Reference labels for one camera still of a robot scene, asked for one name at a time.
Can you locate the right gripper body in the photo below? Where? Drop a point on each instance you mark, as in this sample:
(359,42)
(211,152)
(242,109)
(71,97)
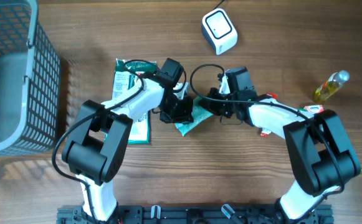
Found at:
(225,109)

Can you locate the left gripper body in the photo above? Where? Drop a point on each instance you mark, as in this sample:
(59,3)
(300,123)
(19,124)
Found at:
(171,106)

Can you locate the mint green wipes pack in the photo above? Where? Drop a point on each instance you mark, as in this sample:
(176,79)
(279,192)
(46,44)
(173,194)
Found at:
(199,115)

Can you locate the red stick sachet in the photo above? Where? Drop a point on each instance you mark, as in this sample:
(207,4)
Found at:
(266,132)

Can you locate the green 3M gloves package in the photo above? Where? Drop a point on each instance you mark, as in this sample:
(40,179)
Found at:
(138,130)

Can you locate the orange Kleenex tissue pack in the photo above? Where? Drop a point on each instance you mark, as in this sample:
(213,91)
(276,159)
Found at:
(314,108)

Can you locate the yellow liquid bottle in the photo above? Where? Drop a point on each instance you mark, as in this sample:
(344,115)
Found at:
(335,82)

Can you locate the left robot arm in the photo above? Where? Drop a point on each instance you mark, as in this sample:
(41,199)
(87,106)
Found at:
(95,145)

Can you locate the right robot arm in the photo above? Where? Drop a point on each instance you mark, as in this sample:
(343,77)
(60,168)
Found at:
(321,154)

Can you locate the white barcode scanner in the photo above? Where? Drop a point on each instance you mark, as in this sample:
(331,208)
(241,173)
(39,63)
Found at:
(219,31)

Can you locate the grey plastic mesh basket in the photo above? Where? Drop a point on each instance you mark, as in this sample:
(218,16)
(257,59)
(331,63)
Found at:
(30,74)

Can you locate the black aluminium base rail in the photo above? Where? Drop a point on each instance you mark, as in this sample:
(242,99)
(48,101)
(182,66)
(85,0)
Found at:
(156,214)

